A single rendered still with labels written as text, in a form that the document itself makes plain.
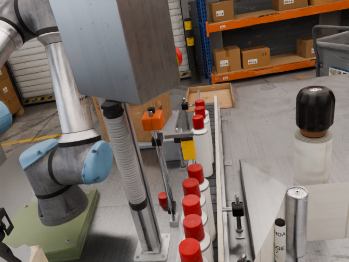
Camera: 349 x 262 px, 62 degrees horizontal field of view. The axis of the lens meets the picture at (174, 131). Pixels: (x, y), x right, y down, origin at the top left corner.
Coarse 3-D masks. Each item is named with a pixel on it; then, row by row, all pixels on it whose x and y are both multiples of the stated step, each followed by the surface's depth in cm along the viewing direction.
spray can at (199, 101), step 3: (198, 99) 97; (201, 99) 97; (195, 102) 96; (198, 102) 95; (201, 102) 95; (204, 102) 96; (195, 105) 96; (198, 105) 95; (201, 105) 95; (204, 105) 96; (207, 111) 98; (207, 114) 97; (207, 117) 97; (210, 129) 100
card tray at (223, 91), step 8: (192, 88) 180; (200, 88) 179; (208, 88) 178; (216, 88) 178; (224, 88) 177; (192, 96) 175; (200, 96) 173; (208, 96) 170; (224, 96) 166; (232, 96) 155; (224, 104) 155; (232, 104) 153
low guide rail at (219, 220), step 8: (216, 96) 145; (216, 104) 136; (216, 112) 128; (216, 120) 120; (216, 128) 114; (216, 136) 108; (216, 144) 103; (216, 152) 98; (216, 160) 94; (216, 168) 89; (216, 176) 86
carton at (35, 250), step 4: (32, 248) 61; (36, 248) 61; (40, 248) 62; (32, 252) 60; (36, 252) 60; (40, 252) 62; (32, 256) 59; (36, 256) 60; (40, 256) 61; (44, 256) 63; (32, 260) 58; (36, 260) 60; (40, 260) 61; (44, 260) 63
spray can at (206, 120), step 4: (196, 108) 91; (200, 108) 90; (204, 108) 90; (196, 112) 90; (200, 112) 90; (204, 112) 90; (204, 116) 91; (204, 120) 91; (208, 120) 92; (204, 124) 91; (208, 124) 92; (208, 128) 92; (208, 132) 93; (212, 152) 97; (212, 156) 97; (212, 160) 98
